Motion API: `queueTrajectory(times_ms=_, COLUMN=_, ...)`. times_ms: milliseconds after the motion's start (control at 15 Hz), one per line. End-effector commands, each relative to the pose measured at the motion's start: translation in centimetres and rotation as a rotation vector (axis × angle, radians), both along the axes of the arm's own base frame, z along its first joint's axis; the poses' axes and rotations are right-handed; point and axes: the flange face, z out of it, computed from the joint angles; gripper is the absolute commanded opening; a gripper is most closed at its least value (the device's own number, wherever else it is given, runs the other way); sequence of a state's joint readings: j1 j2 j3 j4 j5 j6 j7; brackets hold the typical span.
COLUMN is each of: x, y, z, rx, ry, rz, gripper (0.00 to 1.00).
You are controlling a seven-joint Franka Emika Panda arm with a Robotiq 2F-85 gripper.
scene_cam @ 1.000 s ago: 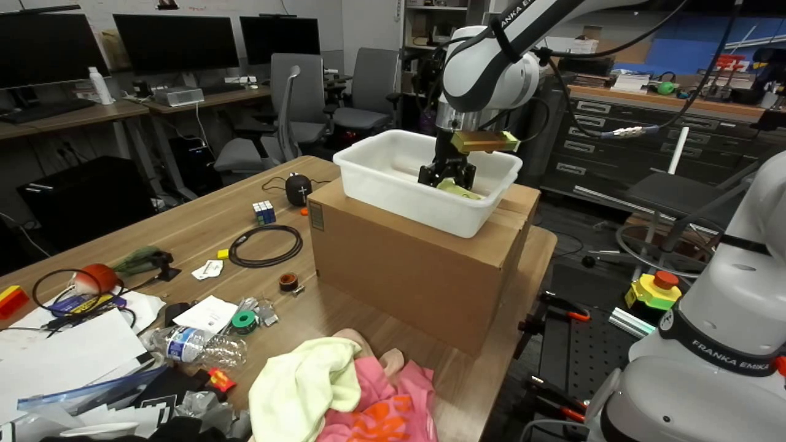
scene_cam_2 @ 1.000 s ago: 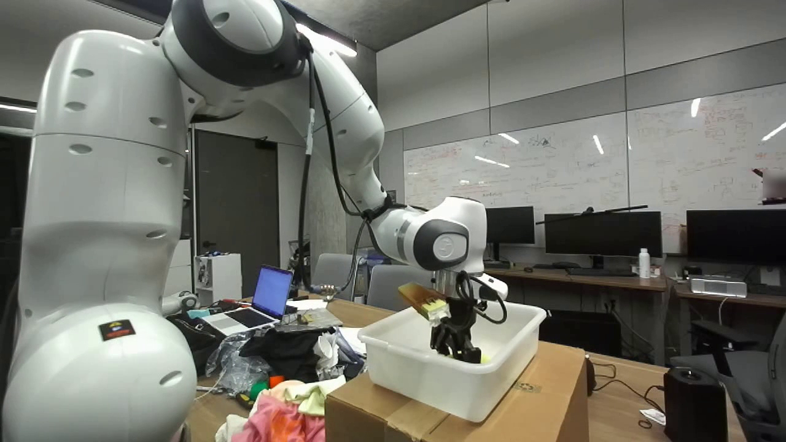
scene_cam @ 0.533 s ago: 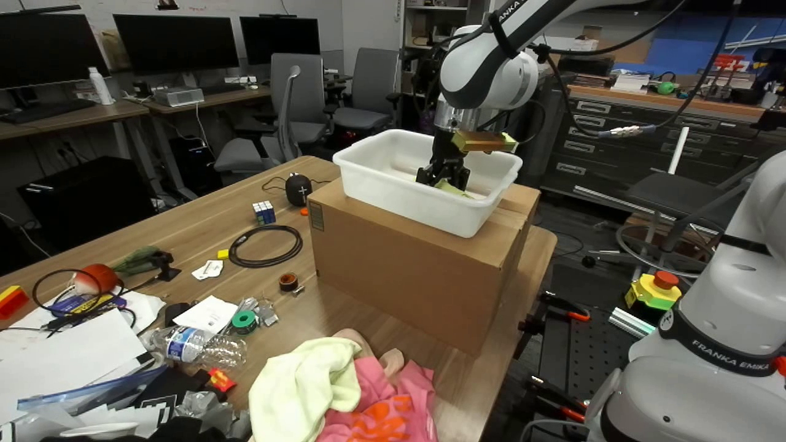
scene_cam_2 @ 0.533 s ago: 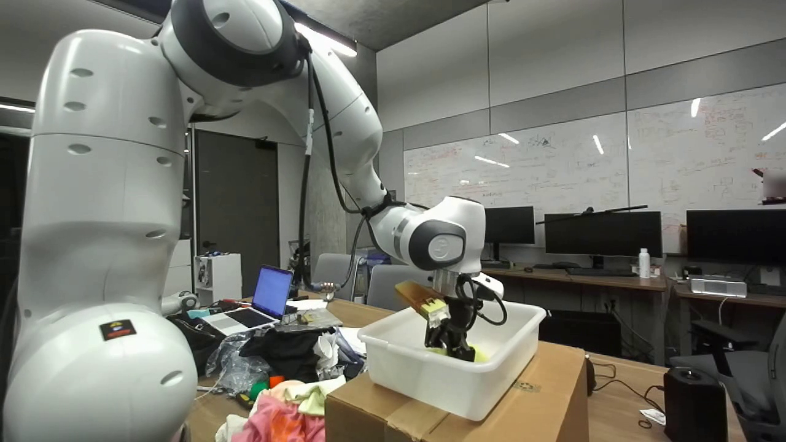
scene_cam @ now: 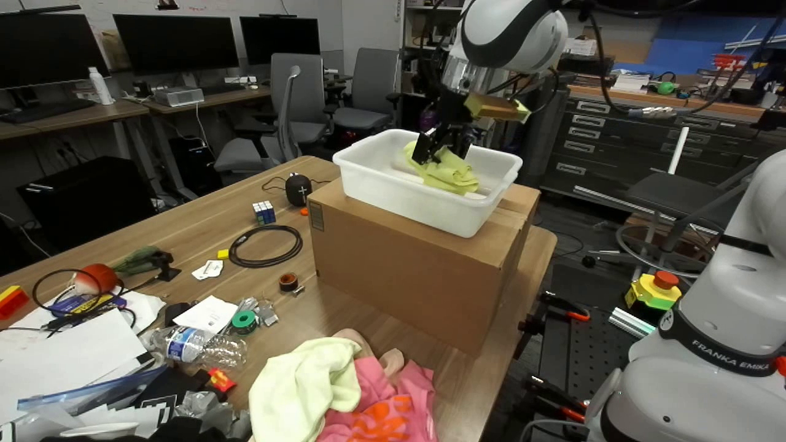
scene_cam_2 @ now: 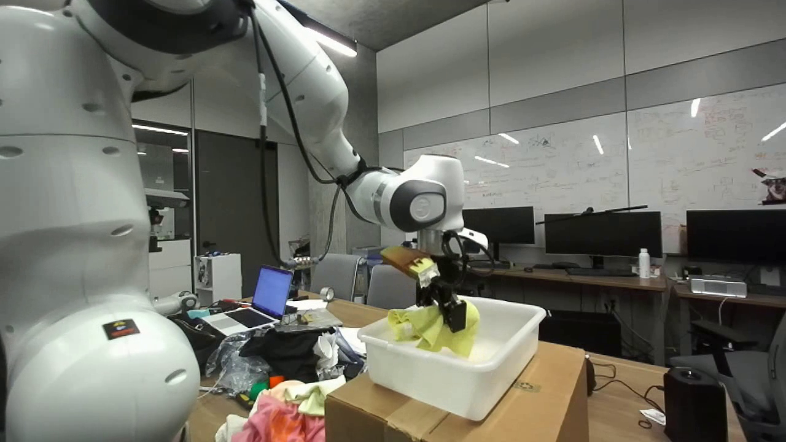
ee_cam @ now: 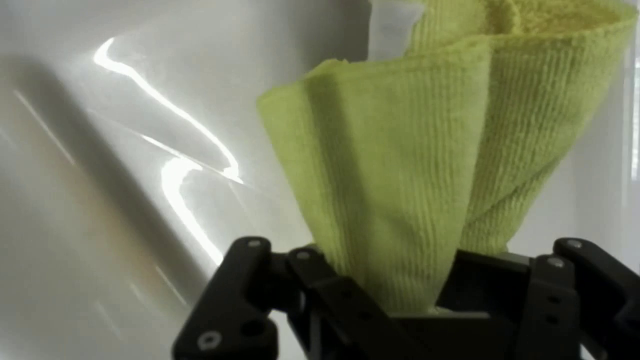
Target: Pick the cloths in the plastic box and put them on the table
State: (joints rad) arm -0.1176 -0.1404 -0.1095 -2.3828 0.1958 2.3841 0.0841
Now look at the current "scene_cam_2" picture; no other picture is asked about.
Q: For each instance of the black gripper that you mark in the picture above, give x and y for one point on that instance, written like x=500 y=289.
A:
x=446 y=294

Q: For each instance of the bright yellow cloth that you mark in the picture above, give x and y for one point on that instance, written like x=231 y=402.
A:
x=430 y=332

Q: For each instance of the light green cloth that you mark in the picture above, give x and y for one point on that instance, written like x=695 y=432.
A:
x=315 y=394

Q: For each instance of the pink red cloth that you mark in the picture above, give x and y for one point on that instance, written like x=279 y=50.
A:
x=294 y=428

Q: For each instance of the peach cloth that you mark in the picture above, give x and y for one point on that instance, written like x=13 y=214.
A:
x=271 y=389

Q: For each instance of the white cloth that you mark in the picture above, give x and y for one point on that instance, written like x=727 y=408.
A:
x=229 y=428

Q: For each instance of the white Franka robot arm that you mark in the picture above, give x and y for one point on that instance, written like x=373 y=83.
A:
x=81 y=246

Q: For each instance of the white plastic box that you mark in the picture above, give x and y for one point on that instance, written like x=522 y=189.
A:
x=442 y=394

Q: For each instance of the brown cardboard box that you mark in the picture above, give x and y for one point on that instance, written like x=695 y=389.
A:
x=524 y=402

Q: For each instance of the gray office chair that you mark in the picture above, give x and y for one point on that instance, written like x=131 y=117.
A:
x=388 y=289
x=762 y=385
x=335 y=275

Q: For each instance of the black computer monitor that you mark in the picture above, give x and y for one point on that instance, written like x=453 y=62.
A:
x=602 y=235
x=737 y=236
x=501 y=224

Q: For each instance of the small silver ball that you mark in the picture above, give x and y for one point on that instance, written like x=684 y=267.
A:
x=328 y=294

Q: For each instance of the gray flat tray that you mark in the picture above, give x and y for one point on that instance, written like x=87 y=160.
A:
x=310 y=320

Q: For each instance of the black keyboard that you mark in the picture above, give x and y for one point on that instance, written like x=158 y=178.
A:
x=597 y=271

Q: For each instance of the black fabric bag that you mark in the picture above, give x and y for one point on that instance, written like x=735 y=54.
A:
x=285 y=353

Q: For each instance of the silver laptop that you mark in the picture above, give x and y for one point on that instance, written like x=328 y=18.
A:
x=271 y=292

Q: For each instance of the white plastic bottle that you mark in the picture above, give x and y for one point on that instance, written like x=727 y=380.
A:
x=643 y=265

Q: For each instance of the small white adapter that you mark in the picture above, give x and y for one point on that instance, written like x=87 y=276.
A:
x=652 y=419

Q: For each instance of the white computer tower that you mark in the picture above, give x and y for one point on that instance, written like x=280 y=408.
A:
x=220 y=278

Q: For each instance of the black cylinder speaker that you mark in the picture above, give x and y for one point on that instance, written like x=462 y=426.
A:
x=695 y=406

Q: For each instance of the gray desktop device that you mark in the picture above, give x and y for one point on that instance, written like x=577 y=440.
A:
x=717 y=289

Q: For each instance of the white cabinet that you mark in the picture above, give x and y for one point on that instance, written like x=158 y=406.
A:
x=172 y=267

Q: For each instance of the bright ceiling light strip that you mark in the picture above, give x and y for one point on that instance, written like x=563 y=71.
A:
x=159 y=130
x=331 y=41

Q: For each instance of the black lab machine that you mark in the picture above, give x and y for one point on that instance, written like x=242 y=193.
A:
x=159 y=222

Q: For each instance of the white wall whiteboard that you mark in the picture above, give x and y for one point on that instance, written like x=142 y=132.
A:
x=572 y=164

